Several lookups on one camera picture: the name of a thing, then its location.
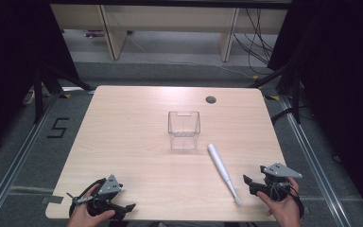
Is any bundle of black cables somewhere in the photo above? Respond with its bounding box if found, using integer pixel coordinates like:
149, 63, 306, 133
232, 8, 278, 76

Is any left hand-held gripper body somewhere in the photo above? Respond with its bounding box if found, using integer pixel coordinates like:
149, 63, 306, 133
66, 174, 124, 219

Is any person's right hand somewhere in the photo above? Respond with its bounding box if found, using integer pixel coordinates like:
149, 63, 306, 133
255, 177, 303, 227

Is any clear plastic container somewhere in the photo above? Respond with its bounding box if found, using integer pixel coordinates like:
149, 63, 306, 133
167, 110, 201, 150

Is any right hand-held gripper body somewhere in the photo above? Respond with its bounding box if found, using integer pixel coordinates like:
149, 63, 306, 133
259, 162, 303, 202

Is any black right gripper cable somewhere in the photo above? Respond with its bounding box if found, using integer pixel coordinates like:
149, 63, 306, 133
270, 182, 306, 220

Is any black metal stand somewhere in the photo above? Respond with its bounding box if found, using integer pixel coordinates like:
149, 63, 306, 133
248, 58, 304, 125
31, 61, 96, 125

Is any purple thing under desk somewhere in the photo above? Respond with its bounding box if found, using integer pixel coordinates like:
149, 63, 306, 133
83, 29, 106, 40

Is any grey floor tape patch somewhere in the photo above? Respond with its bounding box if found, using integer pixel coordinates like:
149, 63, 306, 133
42, 195, 64, 205

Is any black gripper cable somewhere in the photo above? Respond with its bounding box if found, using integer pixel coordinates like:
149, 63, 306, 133
270, 182, 306, 220
68, 177, 108, 218

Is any metal floor rail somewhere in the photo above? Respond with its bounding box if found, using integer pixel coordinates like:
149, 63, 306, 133
0, 90, 61, 227
277, 94, 354, 227

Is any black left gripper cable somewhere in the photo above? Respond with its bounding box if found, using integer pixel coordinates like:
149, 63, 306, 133
68, 177, 108, 218

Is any person's left hand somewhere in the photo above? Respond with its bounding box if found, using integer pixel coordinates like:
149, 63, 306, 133
65, 183, 116, 227

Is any black floor cable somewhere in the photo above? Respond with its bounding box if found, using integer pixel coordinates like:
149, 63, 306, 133
269, 105, 298, 125

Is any white electric toothbrush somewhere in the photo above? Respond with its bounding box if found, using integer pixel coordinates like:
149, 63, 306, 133
206, 143, 243, 207

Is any black curtain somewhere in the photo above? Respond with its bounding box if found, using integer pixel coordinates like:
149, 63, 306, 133
0, 0, 80, 160
267, 0, 363, 226

